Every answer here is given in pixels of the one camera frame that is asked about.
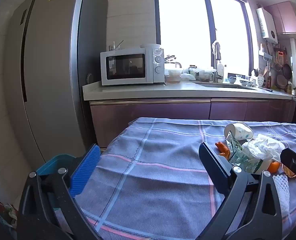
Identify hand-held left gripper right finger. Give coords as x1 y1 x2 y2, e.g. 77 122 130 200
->
198 142 292 240

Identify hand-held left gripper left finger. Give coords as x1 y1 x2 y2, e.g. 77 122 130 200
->
17 144 103 240

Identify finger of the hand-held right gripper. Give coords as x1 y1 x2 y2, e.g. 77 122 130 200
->
280 148 296 205

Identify large gold foil bag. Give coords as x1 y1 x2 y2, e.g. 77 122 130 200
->
281 164 296 178

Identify white tissue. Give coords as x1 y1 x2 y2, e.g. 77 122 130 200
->
248 134 285 160

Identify teal plastic trash bin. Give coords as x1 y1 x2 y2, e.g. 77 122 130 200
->
36 154 78 210

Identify white paper cup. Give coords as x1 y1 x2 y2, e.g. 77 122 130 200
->
224 122 253 140

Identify white foam fruit net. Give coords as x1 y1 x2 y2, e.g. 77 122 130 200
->
272 175 291 217

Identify purple plaid tablecloth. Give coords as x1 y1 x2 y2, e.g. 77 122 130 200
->
55 117 296 240

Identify hanging dark frying pan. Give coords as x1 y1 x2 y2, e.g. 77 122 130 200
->
283 64 293 80

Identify white vent pipe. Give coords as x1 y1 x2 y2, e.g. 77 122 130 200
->
289 38 296 95

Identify purple kitchen counter cabinet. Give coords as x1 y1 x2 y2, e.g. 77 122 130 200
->
82 80 296 151

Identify bagged vegetables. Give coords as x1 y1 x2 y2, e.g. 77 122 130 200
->
0 201 19 228

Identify white dish soap bottle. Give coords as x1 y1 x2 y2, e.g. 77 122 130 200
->
217 60 225 78

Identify clear plastic food container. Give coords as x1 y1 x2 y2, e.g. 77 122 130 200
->
166 69 183 84

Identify silver refrigerator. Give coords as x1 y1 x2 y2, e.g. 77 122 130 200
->
3 0 109 164

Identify white microwave oven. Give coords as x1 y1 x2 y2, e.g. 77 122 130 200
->
100 46 165 86

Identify metal sink faucet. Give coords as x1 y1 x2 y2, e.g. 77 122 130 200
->
211 40 222 83

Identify white water heater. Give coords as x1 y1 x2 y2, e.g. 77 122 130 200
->
256 6 278 44

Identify pink upper wall cabinet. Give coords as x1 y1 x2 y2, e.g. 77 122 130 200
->
265 1 296 35

